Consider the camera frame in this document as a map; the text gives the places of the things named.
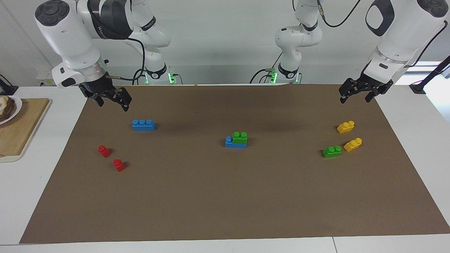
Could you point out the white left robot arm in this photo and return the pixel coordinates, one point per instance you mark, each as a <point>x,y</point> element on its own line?
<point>397,28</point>

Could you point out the wooden cutting board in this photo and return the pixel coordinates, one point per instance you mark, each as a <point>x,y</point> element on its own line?
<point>24,130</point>

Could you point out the small red toy block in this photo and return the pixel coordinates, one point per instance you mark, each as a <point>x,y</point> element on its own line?
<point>104,151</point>
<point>119,165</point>

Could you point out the blue three-stud toy block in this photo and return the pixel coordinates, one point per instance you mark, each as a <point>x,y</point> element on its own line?
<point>230,143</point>
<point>143,125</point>

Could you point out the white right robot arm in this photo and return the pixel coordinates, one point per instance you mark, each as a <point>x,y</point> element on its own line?
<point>66,31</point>

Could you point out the white socket box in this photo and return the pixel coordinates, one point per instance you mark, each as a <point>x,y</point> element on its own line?
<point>44,79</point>

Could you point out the toast with egg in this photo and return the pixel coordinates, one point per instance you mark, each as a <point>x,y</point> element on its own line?
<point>5,107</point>

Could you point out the yellow toy block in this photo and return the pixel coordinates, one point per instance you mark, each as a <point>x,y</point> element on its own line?
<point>353,144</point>
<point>345,127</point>

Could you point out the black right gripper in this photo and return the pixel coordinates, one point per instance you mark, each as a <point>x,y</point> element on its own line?
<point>102,88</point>

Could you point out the white plate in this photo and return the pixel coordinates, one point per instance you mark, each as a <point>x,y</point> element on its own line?
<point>17,107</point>

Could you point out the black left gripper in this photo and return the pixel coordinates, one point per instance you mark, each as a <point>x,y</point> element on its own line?
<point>372,85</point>

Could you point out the black clamp device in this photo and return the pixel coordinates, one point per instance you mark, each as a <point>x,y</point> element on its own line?
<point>5,88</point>

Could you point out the plain green toy block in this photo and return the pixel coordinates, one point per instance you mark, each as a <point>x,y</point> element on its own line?
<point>239,138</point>

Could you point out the green block with stickers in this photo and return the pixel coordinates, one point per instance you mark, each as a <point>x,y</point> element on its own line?
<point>332,151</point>

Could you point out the brown table mat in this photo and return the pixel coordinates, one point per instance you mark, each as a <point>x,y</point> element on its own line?
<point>225,196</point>

